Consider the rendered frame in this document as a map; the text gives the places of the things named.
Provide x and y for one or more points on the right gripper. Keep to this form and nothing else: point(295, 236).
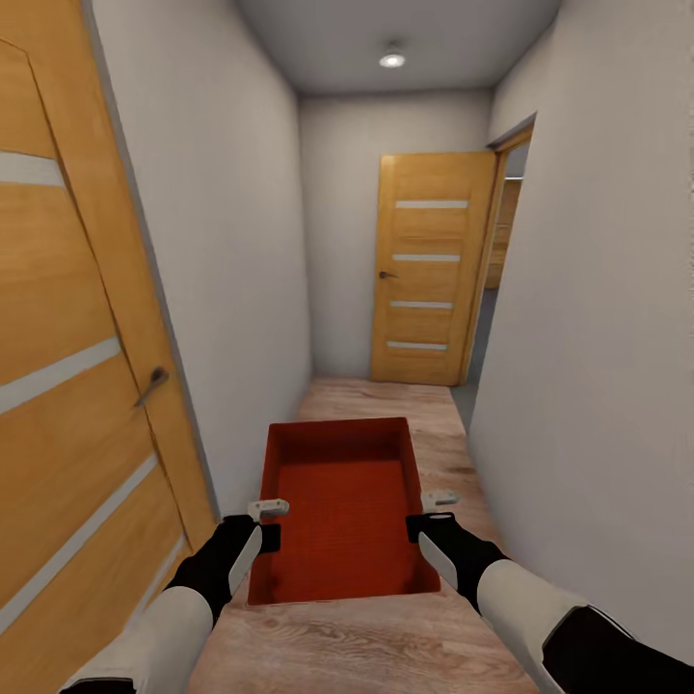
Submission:
point(414, 525)

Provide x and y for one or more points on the storage box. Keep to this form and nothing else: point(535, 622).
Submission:
point(350, 485)

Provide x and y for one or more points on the garage door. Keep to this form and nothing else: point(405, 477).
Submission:
point(503, 228)

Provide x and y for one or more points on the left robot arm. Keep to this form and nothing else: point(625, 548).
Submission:
point(158, 653)

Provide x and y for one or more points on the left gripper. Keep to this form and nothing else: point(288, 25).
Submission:
point(270, 538)

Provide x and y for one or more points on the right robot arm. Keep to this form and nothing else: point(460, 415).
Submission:
point(565, 643)

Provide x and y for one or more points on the downlight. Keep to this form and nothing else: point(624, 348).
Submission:
point(392, 58)

